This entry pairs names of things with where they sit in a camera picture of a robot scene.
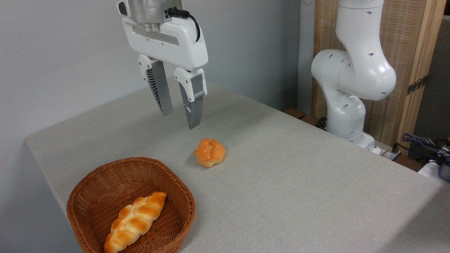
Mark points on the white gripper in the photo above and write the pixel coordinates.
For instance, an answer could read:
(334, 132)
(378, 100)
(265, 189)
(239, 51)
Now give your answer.
(175, 42)

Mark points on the long braided bread loaf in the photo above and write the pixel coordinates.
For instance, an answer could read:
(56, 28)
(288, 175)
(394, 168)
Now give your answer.
(137, 219)

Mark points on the round bread roll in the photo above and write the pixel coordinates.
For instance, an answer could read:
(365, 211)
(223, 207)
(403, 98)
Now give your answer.
(210, 152)

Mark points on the brown wicker basket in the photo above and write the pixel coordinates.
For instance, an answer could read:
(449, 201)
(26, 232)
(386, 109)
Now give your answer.
(105, 189)

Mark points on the metal screen hinge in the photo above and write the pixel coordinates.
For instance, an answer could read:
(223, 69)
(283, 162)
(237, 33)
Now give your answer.
(417, 85)

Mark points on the grey container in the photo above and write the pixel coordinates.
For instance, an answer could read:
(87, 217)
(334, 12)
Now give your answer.
(445, 171)

